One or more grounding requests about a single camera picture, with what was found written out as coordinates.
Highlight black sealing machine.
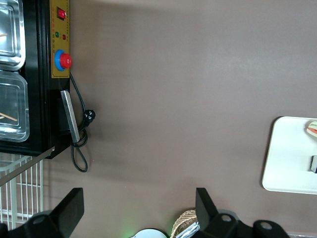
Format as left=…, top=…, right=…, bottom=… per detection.
left=0, top=0, right=72, bottom=160

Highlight cream plastic tray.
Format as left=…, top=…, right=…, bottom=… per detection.
left=262, top=116, right=317, bottom=195

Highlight crossed wooden sticks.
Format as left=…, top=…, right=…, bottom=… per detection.
left=0, top=112, right=18, bottom=121

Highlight wicker basket with foil containers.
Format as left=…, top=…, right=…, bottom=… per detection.
left=169, top=208, right=199, bottom=238

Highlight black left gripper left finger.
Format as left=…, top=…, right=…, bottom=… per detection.
left=0, top=187, right=85, bottom=238

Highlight red emergency stop button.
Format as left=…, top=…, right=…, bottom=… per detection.
left=54, top=49, right=73, bottom=71

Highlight steel tray with one stick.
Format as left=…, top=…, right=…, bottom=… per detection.
left=0, top=0, right=26, bottom=71

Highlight grey metal strip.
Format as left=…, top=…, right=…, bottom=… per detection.
left=0, top=146, right=56, bottom=187

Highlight triangle sandwich without label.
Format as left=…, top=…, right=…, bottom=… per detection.
left=304, top=119, right=317, bottom=142

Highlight white wire rack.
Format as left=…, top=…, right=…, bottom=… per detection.
left=0, top=152, right=46, bottom=230

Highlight silver machine handle bar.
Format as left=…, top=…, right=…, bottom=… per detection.
left=60, top=90, right=81, bottom=144

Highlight black power cable with plug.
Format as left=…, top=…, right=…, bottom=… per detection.
left=69, top=72, right=97, bottom=173

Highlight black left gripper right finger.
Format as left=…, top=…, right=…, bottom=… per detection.
left=195, top=187, right=290, bottom=238

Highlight stacked foil containers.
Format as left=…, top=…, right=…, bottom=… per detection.
left=176, top=221, right=201, bottom=238

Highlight steel tray with crossed sticks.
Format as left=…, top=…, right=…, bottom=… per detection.
left=0, top=70, right=31, bottom=143

